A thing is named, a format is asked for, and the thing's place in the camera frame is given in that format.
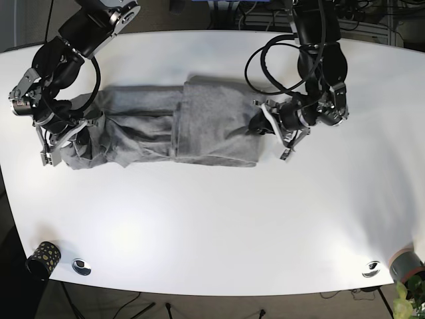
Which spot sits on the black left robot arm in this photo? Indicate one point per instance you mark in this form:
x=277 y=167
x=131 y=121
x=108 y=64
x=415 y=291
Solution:
x=321 y=94

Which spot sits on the left silver table grommet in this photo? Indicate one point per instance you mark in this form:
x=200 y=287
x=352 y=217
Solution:
x=81 y=267

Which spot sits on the black dotted cup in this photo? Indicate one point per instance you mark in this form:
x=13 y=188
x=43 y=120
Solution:
x=43 y=261

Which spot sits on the light grey printed T-shirt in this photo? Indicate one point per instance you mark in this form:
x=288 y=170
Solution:
x=203 y=121

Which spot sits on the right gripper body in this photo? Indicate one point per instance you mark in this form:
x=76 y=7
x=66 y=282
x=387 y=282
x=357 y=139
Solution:
x=55 y=134

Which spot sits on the silver table grommet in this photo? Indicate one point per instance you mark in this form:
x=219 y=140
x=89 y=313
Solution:
x=81 y=267
x=371 y=269

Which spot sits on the right silver table grommet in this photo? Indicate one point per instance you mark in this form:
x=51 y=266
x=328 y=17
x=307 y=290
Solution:
x=371 y=269

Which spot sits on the grey plant pot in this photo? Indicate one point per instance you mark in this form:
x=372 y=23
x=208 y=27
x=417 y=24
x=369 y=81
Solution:
x=404 y=265

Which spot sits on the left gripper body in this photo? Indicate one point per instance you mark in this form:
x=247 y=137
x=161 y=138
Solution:
x=288 y=126

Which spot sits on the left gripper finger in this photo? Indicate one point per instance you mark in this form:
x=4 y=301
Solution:
x=260 y=125

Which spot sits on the green potted plant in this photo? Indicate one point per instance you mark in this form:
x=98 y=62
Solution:
x=410 y=300

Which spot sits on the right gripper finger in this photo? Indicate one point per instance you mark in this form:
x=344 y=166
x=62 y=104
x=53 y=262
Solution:
x=72 y=151

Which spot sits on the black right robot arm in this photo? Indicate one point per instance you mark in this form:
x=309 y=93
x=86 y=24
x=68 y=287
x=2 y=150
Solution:
x=56 y=66

